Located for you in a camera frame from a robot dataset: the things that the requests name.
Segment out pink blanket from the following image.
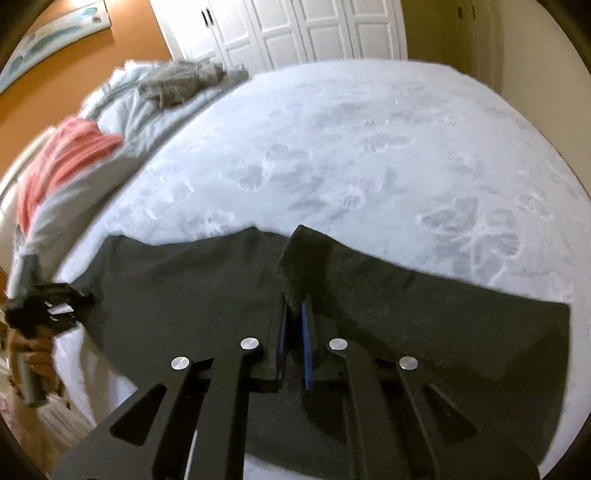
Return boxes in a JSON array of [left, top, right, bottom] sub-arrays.
[[16, 115, 125, 232]]

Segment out olive door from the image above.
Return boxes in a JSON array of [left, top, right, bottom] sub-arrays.
[[402, 0, 502, 81]]

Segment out light grey pillow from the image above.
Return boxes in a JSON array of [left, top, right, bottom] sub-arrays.
[[18, 152, 158, 261]]

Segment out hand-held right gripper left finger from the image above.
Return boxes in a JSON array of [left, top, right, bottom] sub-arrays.
[[52, 298, 291, 480]]

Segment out person's left hand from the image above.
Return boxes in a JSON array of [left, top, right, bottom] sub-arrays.
[[6, 331, 60, 398]]

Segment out crumpled grey garment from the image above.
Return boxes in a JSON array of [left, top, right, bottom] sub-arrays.
[[137, 60, 250, 110]]

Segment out white panelled wardrobe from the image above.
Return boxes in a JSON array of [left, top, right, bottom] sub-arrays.
[[150, 0, 409, 75]]

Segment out pale blue duvet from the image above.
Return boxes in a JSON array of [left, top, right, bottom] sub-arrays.
[[81, 62, 218, 155]]

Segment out wall picture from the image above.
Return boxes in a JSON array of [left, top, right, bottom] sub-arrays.
[[0, 0, 114, 93]]

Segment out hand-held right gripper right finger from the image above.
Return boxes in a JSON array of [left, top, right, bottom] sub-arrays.
[[300, 301, 541, 480]]

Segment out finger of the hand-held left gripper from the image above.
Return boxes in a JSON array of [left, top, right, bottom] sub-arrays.
[[45, 305, 80, 335], [44, 283, 96, 308]]

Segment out bed with white floral bedspread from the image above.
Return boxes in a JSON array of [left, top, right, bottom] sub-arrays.
[[9, 60, 591, 480]]

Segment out dark grey pants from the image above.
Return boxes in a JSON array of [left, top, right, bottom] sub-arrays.
[[69, 224, 571, 480]]

